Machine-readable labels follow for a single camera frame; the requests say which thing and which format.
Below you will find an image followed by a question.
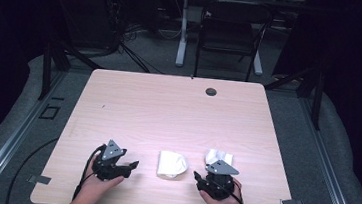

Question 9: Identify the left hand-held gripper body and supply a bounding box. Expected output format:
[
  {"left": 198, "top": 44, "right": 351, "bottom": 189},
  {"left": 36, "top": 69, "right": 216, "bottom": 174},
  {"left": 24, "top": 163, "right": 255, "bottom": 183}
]
[{"left": 90, "top": 137, "right": 134, "bottom": 184}]

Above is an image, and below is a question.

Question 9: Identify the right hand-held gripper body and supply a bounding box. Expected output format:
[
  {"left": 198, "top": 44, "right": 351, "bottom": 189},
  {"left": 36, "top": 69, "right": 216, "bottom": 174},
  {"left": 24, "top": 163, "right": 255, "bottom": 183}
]
[{"left": 195, "top": 157, "right": 242, "bottom": 203}]

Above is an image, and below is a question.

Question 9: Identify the white paper towel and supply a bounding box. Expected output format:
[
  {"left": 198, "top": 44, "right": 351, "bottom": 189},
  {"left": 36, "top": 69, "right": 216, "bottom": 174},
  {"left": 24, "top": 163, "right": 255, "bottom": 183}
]
[
  {"left": 203, "top": 147, "right": 235, "bottom": 171},
  {"left": 156, "top": 149, "right": 190, "bottom": 181}
]

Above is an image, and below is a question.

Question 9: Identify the person's left hand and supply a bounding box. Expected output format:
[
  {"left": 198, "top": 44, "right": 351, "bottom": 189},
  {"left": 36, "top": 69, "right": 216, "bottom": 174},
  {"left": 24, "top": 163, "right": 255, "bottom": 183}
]
[{"left": 73, "top": 153, "right": 127, "bottom": 204}]

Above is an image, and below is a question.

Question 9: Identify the grey tape strip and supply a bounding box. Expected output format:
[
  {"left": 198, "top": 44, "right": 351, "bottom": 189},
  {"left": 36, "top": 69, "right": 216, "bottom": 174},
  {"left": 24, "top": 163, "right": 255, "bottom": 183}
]
[
  {"left": 26, "top": 174, "right": 52, "bottom": 186},
  {"left": 279, "top": 197, "right": 306, "bottom": 204}
]

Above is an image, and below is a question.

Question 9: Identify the black metal stand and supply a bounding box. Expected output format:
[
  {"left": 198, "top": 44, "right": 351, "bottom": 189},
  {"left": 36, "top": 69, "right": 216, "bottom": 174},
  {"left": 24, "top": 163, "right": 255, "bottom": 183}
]
[
  {"left": 260, "top": 56, "right": 328, "bottom": 132},
  {"left": 36, "top": 37, "right": 107, "bottom": 107}
]

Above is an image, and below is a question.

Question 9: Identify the white desk with legs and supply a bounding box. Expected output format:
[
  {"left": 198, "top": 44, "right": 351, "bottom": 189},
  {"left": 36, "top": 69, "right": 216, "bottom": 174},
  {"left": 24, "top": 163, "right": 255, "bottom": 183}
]
[{"left": 155, "top": 0, "right": 309, "bottom": 80}]

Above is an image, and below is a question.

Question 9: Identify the black folding chair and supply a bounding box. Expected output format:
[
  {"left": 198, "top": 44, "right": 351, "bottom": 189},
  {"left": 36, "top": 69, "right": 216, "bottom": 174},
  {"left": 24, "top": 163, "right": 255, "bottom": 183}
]
[{"left": 191, "top": 0, "right": 276, "bottom": 85}]

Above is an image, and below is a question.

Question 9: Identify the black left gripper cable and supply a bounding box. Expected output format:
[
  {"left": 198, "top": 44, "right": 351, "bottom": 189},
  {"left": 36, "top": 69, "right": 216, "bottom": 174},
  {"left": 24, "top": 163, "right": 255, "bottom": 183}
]
[{"left": 71, "top": 140, "right": 109, "bottom": 204}]

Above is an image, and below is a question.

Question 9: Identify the black floor cable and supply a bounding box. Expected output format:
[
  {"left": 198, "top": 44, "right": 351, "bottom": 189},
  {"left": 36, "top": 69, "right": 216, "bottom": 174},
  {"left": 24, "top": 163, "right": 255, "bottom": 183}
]
[{"left": 4, "top": 133, "right": 60, "bottom": 204}]

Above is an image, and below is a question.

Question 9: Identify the aluminium floor rail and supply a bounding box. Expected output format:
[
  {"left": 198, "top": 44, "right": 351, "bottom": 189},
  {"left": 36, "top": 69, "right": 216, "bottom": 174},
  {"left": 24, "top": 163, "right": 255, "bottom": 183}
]
[
  {"left": 0, "top": 64, "right": 69, "bottom": 204},
  {"left": 289, "top": 92, "right": 362, "bottom": 204}
]

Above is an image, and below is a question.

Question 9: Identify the bundle of black cables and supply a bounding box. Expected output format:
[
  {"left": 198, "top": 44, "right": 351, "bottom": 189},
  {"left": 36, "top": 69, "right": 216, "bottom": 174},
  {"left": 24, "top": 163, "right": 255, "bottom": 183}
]
[{"left": 96, "top": 0, "right": 173, "bottom": 75}]

